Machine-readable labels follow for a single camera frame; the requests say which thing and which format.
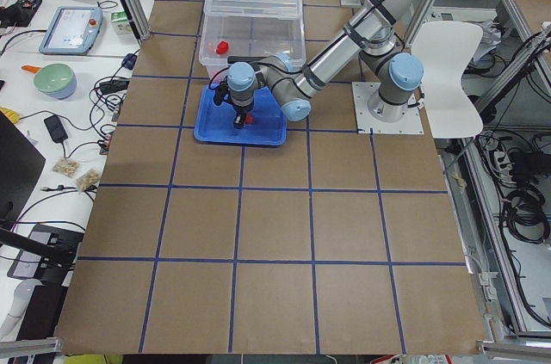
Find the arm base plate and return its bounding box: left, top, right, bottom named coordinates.
left=352, top=82, right=424, bottom=136

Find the clear plastic storage box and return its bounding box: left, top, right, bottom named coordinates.
left=199, top=15, right=306, bottom=77

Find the snack bag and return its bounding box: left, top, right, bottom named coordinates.
left=75, top=169, right=102, bottom=192
left=53, top=157, right=80, bottom=178

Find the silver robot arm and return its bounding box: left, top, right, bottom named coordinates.
left=214, top=0, right=424, bottom=128

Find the black power brick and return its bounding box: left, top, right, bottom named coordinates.
left=44, top=114, right=68, bottom=144

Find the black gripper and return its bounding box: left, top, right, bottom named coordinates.
left=214, top=80, right=254, bottom=129

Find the blue plastic tray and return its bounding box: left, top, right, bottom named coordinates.
left=193, top=83, right=288, bottom=148

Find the green bowl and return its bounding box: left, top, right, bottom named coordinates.
left=34, top=63, right=77, bottom=100

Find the white power strip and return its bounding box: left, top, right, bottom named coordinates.
left=490, top=149, right=513, bottom=182

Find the white chair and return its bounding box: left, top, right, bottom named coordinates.
left=411, top=21, right=483, bottom=139

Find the black monitor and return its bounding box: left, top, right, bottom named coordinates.
left=0, top=114, right=46, bottom=230

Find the green white carton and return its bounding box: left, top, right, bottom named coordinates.
left=109, top=11, right=133, bottom=35

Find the red block in box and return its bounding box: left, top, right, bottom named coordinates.
left=215, top=40, right=230, bottom=55

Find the red block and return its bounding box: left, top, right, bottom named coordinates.
left=215, top=40, right=230, bottom=55
left=244, top=114, right=254, bottom=126

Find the blue teach pendant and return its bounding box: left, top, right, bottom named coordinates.
left=39, top=6, right=103, bottom=55

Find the black box latch handle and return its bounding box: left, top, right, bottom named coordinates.
left=227, top=56, right=264, bottom=65

